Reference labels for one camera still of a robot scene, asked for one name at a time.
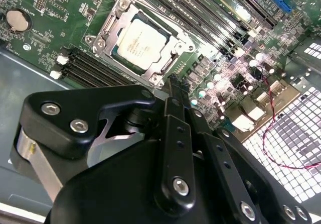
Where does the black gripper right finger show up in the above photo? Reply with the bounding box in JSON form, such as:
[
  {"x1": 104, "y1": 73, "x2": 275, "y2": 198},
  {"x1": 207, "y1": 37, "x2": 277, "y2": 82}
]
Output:
[{"x1": 182, "y1": 80, "x2": 313, "y2": 224}]

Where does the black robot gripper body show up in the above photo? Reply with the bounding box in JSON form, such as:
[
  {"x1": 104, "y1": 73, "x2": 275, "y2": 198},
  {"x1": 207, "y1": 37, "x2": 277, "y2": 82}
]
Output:
[{"x1": 46, "y1": 138, "x2": 236, "y2": 224}]

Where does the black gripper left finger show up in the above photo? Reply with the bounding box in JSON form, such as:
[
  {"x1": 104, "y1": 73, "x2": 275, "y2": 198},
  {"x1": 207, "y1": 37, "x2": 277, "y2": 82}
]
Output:
[{"x1": 9, "y1": 74, "x2": 198, "y2": 211}]

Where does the silver CPU chip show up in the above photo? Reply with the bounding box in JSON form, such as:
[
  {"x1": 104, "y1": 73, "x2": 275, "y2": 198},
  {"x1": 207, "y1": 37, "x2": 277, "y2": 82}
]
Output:
[{"x1": 111, "y1": 12, "x2": 178, "y2": 75}]

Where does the metal socket cover frame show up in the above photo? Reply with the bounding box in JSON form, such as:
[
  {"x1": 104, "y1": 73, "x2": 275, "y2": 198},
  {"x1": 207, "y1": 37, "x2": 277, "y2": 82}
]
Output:
[{"x1": 95, "y1": 0, "x2": 185, "y2": 84}]

